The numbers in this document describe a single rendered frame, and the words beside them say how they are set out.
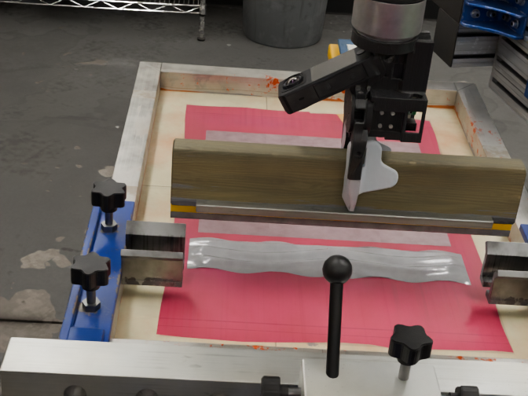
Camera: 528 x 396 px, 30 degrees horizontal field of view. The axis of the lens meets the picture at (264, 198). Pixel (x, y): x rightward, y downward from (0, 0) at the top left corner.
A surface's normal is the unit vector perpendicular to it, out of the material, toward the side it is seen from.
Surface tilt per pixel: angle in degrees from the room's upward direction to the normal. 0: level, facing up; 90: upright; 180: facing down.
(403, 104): 90
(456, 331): 0
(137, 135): 0
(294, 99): 88
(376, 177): 84
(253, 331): 0
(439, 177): 89
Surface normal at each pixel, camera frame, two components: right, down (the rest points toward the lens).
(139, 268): 0.01, 0.51
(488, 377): 0.07, -0.86
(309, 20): 0.54, 0.51
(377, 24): -0.46, 0.43
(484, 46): 0.26, 0.51
